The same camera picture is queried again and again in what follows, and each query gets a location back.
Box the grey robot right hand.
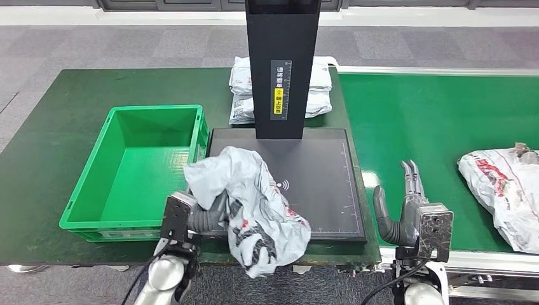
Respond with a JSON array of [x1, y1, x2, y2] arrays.
[[372, 159, 430, 249]]

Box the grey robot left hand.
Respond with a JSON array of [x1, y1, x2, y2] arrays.
[[187, 194, 231, 235]]

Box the grey parcel black print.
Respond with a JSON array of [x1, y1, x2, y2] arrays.
[[184, 146, 313, 280]]

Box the large grey parcel red print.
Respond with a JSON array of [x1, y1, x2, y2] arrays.
[[458, 143, 539, 255]]

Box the green conveyor belt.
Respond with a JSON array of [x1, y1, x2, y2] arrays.
[[339, 73, 539, 255]]

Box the flat grey stacked parcel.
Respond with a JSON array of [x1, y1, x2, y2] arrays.
[[228, 90, 332, 125], [228, 55, 332, 96]]

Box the green plastic crate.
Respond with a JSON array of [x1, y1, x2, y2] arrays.
[[58, 104, 210, 243]]

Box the black scanner column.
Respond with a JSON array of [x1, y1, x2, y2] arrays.
[[245, 0, 322, 140]]

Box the dark cabinet doors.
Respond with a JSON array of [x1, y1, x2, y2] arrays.
[[97, 0, 483, 13]]

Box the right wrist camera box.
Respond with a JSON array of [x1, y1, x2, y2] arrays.
[[414, 203, 454, 262]]

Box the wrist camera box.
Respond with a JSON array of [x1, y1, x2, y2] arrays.
[[414, 203, 454, 262], [160, 193, 199, 245]]

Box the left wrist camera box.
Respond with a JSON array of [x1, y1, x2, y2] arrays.
[[160, 193, 199, 245]]

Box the black scanner base plate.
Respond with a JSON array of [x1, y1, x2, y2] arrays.
[[206, 128, 368, 245]]

